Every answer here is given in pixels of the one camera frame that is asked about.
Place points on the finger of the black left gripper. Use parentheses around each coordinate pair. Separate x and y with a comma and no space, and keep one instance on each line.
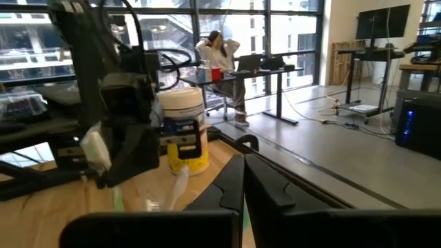
(138,151)
(65,162)

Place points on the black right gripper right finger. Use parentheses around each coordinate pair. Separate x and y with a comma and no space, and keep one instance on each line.
(310,227)

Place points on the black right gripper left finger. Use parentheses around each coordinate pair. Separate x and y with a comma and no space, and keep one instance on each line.
(206,227)

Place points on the green toothbrush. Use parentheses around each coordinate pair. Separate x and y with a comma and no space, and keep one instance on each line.
(94,148)
(179,186)

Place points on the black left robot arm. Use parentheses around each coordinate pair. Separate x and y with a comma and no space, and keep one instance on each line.
(79,41)

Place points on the disinfecting wipes canister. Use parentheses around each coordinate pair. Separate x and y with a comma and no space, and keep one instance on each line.
(182,106)

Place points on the backlit keyboard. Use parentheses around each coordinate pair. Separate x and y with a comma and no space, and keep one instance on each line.
(20,108)

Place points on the blue white box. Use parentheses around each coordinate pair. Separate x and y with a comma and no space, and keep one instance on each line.
(204,74)

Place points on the office chair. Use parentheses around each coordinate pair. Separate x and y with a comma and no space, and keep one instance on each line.
(217,103)

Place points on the person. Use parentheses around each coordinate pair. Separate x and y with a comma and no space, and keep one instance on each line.
(220,55)

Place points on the dark laptop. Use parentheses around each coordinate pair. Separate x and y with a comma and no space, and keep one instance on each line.
(249,62)

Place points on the black office desk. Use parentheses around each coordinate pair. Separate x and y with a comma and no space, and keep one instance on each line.
(272,71)

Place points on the black computer blue light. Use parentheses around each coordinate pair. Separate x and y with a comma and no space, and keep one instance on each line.
(420,127)

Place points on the wooden crate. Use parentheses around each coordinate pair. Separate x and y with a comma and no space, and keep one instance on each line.
(344,62)

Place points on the large office window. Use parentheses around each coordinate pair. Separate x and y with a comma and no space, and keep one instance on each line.
(293,20)

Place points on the black rolling screen stand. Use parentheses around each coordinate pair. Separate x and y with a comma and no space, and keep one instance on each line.
(368,53)

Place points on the large black screen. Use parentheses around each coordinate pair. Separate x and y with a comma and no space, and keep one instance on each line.
(382,22)

